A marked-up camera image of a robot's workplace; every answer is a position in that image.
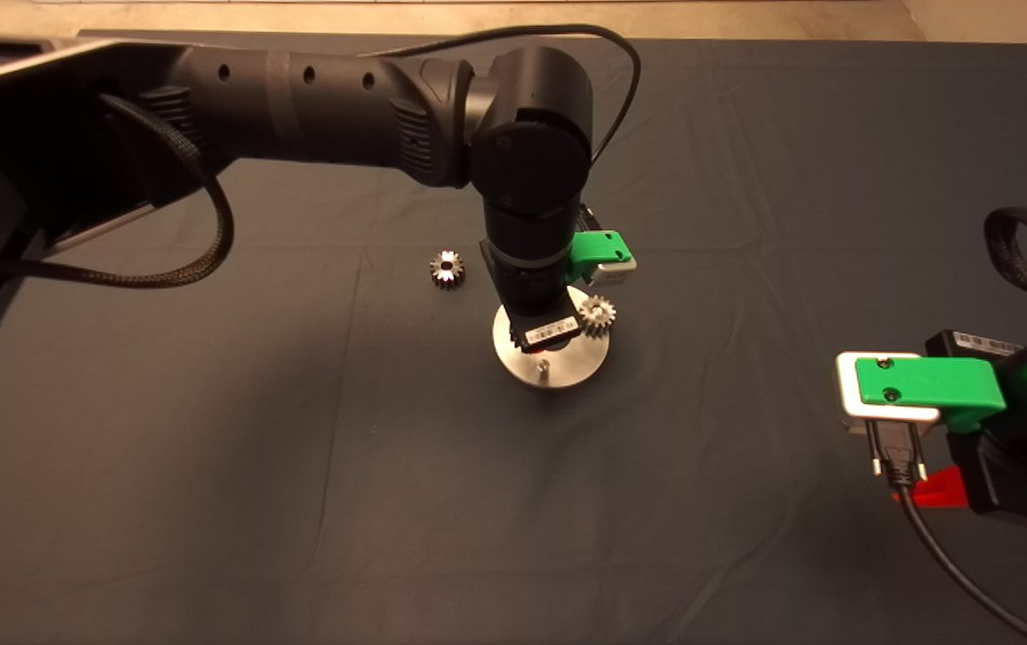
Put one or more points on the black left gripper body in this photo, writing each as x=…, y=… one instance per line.
x=536, y=300

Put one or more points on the round metal carrier plate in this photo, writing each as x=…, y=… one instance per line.
x=567, y=372

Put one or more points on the small steel planetary gear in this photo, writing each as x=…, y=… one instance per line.
x=605, y=322
x=438, y=276

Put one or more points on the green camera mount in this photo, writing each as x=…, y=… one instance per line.
x=926, y=381
x=599, y=246

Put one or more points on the green left camera mount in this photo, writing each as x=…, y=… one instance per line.
x=599, y=246

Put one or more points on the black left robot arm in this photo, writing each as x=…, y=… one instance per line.
x=298, y=98

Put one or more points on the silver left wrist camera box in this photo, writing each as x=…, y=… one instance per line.
x=617, y=273

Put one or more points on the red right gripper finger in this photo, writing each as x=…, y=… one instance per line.
x=942, y=491

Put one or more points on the green right camera mount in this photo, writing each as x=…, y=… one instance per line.
x=926, y=381

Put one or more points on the dark grey table cloth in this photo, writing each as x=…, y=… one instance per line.
x=513, y=537

